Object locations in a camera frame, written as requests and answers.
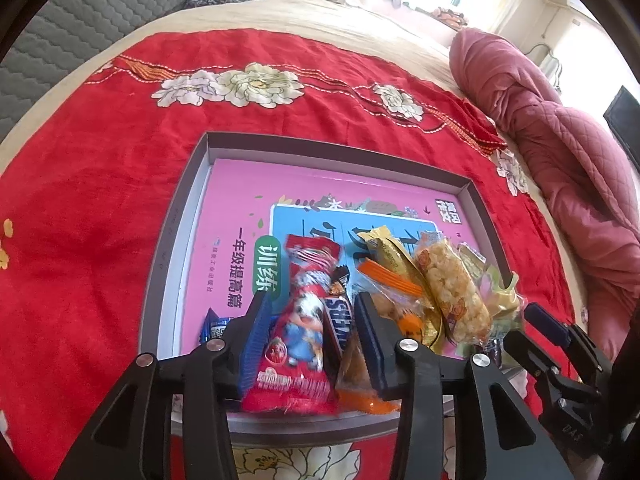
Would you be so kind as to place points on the grey cardboard box lid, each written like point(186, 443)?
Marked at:
point(170, 250)

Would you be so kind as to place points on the black screen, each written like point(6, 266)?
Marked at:
point(625, 125)

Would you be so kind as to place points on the clear packet with yellow cake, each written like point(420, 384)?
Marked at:
point(502, 305)

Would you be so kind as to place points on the red floral blanket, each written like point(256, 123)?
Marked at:
point(100, 185)

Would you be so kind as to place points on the small pink cloth bundle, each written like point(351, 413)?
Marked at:
point(445, 16)

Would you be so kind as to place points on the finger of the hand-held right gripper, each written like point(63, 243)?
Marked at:
point(530, 355)
point(545, 319)

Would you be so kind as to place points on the white metal frame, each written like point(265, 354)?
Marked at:
point(545, 60)

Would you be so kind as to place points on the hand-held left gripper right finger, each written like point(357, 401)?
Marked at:
point(372, 345)

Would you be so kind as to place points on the brown chocolate bar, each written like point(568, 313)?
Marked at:
point(335, 315)

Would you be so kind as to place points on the red cartoon snack packet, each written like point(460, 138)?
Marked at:
point(300, 320)

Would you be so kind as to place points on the orange-edged clear snack packet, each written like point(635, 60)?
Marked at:
point(395, 285)

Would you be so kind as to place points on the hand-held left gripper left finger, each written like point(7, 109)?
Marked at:
point(255, 340)

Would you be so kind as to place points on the beige bed sheet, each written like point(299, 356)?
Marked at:
point(325, 25)

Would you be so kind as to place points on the clear puffed snack packet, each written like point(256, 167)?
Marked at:
point(450, 295)

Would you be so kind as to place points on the pink book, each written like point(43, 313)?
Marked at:
point(240, 200)

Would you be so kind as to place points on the pink quilt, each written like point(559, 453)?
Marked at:
point(575, 160)

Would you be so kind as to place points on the grey quilted headboard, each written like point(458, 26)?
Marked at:
point(75, 35)

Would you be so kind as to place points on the yellow wafer packet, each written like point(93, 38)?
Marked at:
point(395, 259)

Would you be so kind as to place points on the blue cookie packet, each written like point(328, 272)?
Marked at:
point(212, 327)

